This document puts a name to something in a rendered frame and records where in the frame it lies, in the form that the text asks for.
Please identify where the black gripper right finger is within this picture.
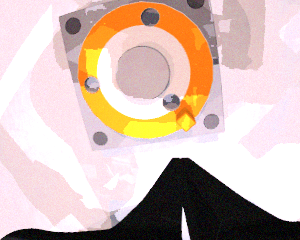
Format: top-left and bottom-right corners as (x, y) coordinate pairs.
(182, 157), (300, 240)

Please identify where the yellow round plate with holes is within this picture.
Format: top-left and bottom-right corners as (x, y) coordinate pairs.
(78, 1), (214, 139)

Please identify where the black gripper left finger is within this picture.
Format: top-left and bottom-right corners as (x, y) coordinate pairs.
(1, 157), (183, 240)

